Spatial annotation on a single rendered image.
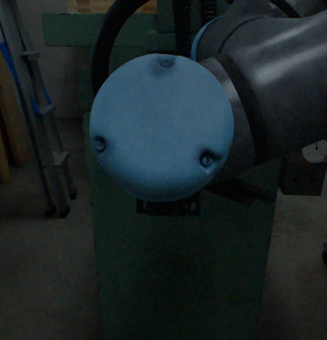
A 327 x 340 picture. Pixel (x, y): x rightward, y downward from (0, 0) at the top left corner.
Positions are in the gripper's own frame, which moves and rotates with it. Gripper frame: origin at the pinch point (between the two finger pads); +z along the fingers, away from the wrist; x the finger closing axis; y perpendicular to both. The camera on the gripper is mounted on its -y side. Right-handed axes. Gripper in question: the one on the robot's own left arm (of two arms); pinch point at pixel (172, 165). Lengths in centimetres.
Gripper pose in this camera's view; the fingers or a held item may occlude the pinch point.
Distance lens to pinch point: 52.1
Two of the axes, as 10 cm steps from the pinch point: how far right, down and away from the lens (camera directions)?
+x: 10.0, 0.3, -0.5
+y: -0.4, 10.0, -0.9
